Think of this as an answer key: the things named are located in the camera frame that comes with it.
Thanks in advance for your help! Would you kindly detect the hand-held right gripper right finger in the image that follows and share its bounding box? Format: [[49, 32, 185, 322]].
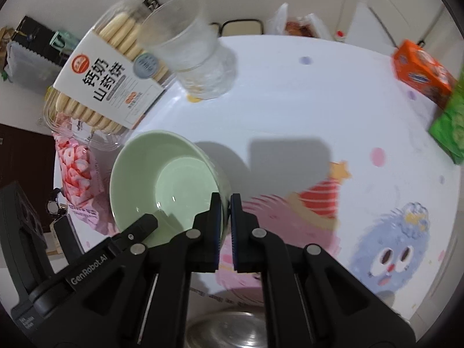
[[231, 193, 416, 348]]

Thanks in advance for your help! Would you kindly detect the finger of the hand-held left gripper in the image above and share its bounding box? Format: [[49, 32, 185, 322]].
[[110, 214, 159, 252]]

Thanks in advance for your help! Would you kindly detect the printed cartoon tablecloth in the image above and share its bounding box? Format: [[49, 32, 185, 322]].
[[54, 34, 464, 320]]

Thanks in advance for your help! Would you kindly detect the green snack bag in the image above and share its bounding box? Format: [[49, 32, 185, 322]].
[[429, 72, 464, 165]]

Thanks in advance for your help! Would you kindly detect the black box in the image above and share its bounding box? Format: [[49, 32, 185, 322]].
[[12, 15, 59, 44]]

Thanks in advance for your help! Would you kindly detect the clear glass cup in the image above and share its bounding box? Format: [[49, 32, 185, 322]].
[[139, 0, 238, 101]]

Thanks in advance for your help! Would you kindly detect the black framed chair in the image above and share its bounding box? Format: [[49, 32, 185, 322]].
[[208, 19, 264, 39]]

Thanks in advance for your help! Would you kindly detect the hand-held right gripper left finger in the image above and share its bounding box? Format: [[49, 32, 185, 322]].
[[40, 193, 222, 348]]

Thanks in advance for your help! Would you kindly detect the small green object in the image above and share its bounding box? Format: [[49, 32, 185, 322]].
[[49, 31, 78, 53]]

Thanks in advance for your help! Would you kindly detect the orange snack box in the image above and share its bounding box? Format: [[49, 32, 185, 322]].
[[393, 40, 458, 108]]

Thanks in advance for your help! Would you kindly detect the dark brown furniture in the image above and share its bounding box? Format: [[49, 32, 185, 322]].
[[0, 123, 59, 196]]

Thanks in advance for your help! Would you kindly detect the clear plastic biscuit box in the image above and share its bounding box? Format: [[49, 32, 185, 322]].
[[43, 0, 175, 149]]

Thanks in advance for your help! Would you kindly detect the steel bowl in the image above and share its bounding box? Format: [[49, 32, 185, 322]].
[[186, 311, 271, 348]]

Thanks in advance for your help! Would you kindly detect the light green bowl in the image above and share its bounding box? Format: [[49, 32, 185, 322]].
[[109, 130, 233, 249]]

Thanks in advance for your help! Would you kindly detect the white plastic bag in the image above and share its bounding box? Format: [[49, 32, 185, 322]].
[[266, 3, 291, 36]]

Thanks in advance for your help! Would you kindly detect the pink snack packet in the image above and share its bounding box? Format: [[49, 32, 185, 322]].
[[54, 132, 122, 234]]

